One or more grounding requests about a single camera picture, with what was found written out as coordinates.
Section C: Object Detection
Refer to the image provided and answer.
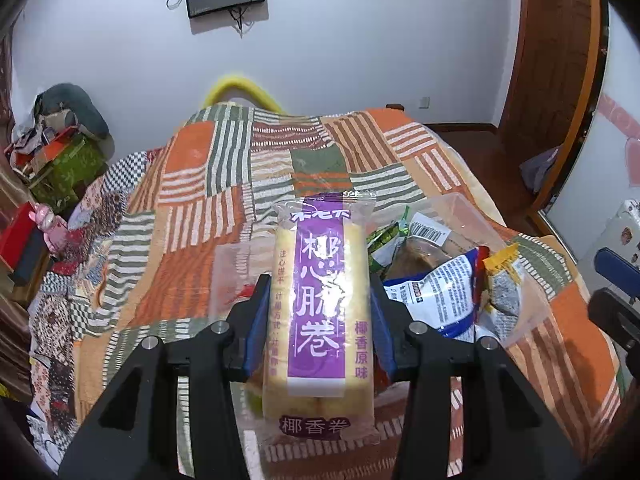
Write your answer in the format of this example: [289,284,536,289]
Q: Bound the purple label cake roll pack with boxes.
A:
[262,191,378,441]

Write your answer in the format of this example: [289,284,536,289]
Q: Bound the white appliance with stickers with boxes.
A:
[578,200,639,288]

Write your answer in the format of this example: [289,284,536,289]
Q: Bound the yellow white snack bag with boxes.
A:
[477,243,526,340]

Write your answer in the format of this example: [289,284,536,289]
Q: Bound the white blue snack bag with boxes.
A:
[383,246,489,342]

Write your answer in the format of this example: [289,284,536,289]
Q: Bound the clear plastic storage bin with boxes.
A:
[208,193,550,347]

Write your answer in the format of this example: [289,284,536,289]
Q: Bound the brown bread bag green tie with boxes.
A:
[384,211,452,281]

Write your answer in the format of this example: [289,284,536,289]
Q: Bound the patchwork striped bed cover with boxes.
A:
[28,103,620,468]

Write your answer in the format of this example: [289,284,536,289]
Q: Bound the red black box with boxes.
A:
[1,203,48,286]

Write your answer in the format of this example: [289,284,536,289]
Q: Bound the pink toy figure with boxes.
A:
[28,204,68,256]

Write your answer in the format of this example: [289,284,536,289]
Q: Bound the green snack bag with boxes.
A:
[367,206,409,273]

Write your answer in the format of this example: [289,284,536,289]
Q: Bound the brown wooden door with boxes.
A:
[498,0,608,224]

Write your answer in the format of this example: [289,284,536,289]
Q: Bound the green box with clutter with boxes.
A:
[3,125,106,212]

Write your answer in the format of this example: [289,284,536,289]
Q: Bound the dark green cushion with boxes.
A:
[32,82,110,141]

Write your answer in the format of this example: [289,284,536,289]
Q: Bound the yellow pillow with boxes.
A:
[203,75,284,114]

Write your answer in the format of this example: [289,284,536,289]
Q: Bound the white wall socket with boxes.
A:
[419,96,431,110]

